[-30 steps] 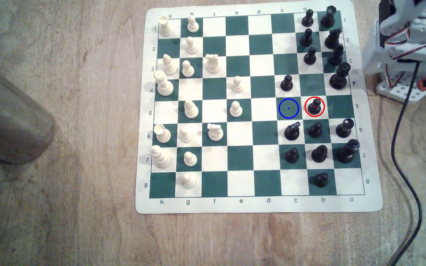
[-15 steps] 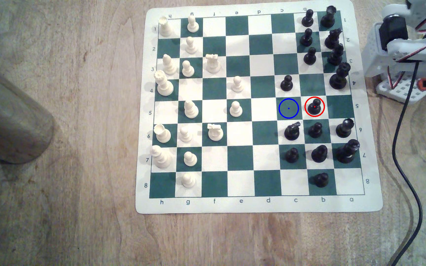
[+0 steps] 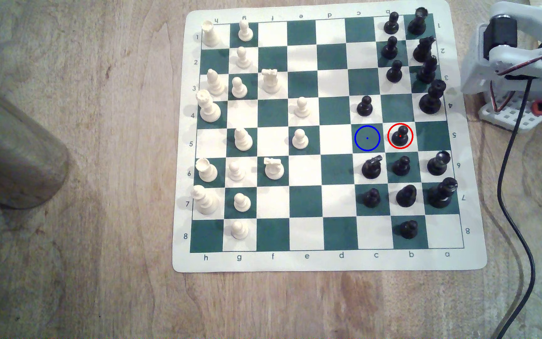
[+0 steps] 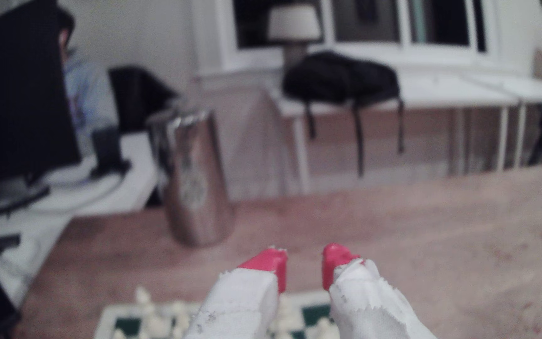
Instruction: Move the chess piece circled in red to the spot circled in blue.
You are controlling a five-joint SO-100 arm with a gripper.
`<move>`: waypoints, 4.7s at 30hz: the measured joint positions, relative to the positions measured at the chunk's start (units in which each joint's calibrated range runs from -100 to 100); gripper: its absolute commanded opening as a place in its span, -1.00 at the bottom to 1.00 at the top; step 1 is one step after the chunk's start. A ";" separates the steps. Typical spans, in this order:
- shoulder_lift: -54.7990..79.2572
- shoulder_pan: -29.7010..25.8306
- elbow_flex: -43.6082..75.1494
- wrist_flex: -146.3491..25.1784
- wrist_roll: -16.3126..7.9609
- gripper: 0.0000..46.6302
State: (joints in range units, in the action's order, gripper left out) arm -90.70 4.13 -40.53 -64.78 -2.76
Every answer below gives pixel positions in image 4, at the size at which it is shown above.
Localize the black computer monitor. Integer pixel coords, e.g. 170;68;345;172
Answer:
0;0;82;189

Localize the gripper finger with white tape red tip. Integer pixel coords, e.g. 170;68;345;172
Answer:
322;242;437;339
183;246;289;339

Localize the white table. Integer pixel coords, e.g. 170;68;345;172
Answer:
264;75;520;195
469;75;542;168

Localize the black office chair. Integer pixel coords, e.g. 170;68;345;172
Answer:
108;65;182;135

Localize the green white chessboard mat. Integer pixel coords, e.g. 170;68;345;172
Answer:
93;288;344;339

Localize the white window frame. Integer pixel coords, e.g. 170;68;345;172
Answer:
191;0;540;78

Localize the black backpack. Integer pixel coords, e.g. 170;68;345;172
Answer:
282;51;406;179

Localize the white chess pawn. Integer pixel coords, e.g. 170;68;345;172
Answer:
316;318;335;339

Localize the table lamp white shade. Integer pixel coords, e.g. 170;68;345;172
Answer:
266;4;323;71

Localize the small black remote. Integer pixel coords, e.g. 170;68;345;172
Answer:
0;234;21;255

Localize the white chess king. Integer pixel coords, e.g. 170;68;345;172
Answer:
135;286;170;337

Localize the white desk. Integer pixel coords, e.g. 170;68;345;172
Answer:
0;132;159;307

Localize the small black desk gadget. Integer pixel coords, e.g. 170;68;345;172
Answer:
93;126;131;179

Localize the person in blue hoodie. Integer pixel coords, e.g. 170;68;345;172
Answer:
57;7;120;156

